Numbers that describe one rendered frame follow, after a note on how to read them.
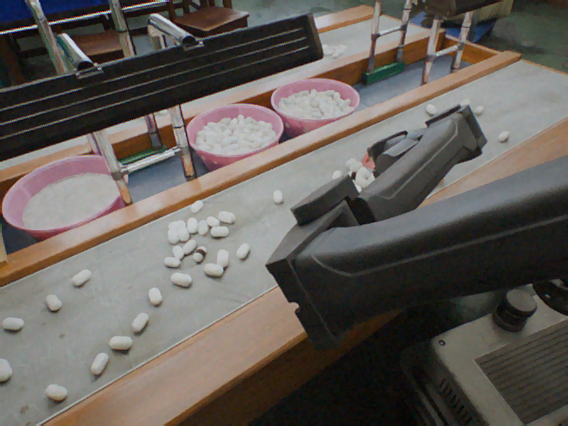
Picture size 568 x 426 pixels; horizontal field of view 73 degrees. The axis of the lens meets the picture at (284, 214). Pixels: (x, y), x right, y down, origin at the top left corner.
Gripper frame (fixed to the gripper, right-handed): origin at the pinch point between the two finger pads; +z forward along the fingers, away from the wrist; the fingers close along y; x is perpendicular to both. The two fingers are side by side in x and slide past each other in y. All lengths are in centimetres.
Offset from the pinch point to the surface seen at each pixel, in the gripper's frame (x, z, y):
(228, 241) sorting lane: 3.1, 8.9, 32.6
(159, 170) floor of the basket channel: -19, 45, 32
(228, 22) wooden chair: -109, 184, -81
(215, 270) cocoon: 5.8, 2.7, 38.9
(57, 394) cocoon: 10, -2, 68
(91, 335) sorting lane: 6, 5, 62
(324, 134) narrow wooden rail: -9.1, 19.3, -6.2
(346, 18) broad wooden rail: -53, 71, -76
